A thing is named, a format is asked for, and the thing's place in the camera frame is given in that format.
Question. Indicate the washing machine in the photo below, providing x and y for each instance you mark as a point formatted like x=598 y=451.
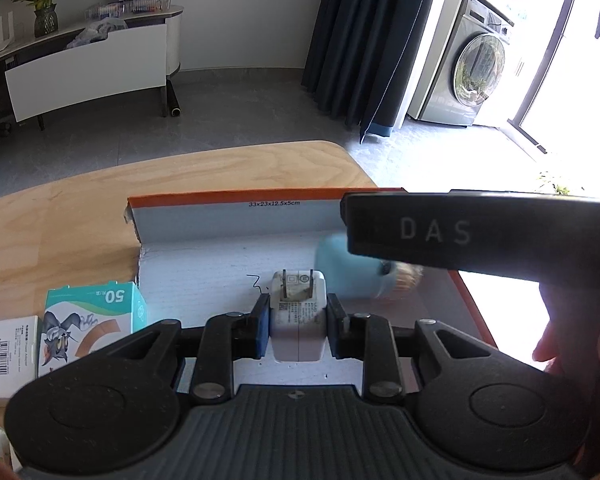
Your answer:
x=464 y=63

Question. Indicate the light blue toothpick holder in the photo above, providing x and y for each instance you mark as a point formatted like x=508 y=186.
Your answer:
x=358 y=277

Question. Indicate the dark blue curtain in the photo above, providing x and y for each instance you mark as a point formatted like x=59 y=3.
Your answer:
x=360 y=57

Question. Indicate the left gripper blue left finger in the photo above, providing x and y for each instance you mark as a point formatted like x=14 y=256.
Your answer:
x=259 y=325

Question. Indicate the orange white cardboard tray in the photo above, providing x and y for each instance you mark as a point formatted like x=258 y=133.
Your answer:
x=209 y=253

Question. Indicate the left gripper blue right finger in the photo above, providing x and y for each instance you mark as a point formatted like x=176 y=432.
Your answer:
x=338 y=327

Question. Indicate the white folding-prong charger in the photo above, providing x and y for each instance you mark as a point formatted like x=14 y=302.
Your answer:
x=298 y=323

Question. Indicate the right hand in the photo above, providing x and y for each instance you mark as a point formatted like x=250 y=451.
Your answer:
x=571 y=347

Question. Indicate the white cardboard box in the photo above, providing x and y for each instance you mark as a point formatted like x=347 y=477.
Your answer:
x=19 y=340

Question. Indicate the white TV console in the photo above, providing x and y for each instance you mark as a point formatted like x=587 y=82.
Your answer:
x=43 y=74

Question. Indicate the teal bandage box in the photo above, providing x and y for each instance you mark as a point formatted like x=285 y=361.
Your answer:
x=78 y=321

